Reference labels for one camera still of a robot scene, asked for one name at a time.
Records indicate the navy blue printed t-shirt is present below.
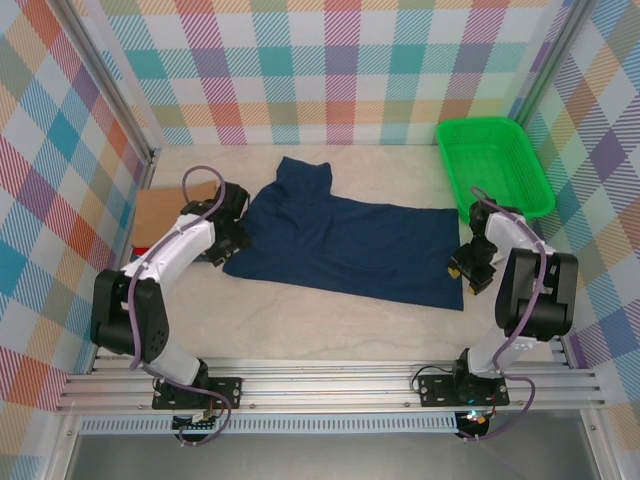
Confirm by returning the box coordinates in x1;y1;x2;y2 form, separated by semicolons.
222;156;464;312

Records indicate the brown cardboard piece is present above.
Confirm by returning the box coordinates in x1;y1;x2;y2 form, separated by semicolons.
133;180;224;251

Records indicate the green plastic basket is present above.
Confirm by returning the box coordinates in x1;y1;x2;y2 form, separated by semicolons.
434;116;556;226

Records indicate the small controller board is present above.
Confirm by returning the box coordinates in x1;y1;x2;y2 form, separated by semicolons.
172;409;221;434
457;409;494;437

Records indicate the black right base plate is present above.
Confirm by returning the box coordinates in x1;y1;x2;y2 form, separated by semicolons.
417;374;510;409

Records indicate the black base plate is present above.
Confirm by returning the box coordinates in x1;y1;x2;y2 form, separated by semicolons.
152;375;245;411
417;374;510;409

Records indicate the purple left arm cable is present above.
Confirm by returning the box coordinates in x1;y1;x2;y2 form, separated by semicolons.
127;164;234;448

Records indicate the aluminium corner post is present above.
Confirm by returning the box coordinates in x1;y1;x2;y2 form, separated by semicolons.
62;0;161;166
514;0;596;126

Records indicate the aluminium rail frame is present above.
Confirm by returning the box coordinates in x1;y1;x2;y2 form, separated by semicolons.
54;354;606;416

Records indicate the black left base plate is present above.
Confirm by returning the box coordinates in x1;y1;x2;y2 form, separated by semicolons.
152;375;245;411

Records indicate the white slotted cable duct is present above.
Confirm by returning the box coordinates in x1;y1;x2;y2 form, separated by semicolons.
79;412;459;435

